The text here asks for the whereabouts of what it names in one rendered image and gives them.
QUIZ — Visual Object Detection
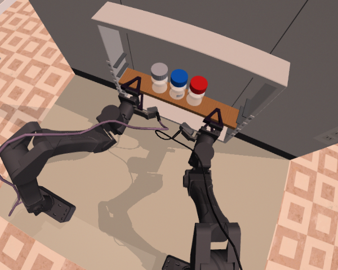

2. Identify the clear plastic bottle with red cap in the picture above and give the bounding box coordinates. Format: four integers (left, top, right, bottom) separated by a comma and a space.
186, 76, 208, 106

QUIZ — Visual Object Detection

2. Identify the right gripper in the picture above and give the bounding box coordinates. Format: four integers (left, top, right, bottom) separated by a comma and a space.
181, 108, 224, 149

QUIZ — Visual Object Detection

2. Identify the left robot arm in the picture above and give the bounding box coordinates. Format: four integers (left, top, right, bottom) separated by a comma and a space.
0, 105, 128, 223

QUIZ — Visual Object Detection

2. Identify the beige wall rack frame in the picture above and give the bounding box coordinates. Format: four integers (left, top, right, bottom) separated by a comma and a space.
91, 2, 290, 143

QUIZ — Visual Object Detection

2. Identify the white bottle with grey cap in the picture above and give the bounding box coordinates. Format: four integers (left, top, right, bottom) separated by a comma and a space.
151, 62, 168, 93

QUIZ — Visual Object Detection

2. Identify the brown wooden shelf board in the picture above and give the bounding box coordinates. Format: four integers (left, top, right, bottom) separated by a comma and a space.
118, 68, 239, 130

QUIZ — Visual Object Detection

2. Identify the clear glass bottle with blue cap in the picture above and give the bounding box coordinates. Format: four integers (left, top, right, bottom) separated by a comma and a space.
169, 69, 188, 100

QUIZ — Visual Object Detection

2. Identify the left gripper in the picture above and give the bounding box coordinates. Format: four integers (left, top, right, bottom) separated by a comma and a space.
118, 76, 156, 122

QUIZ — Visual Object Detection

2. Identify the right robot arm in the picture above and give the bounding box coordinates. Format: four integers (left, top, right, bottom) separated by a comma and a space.
162, 142, 241, 270

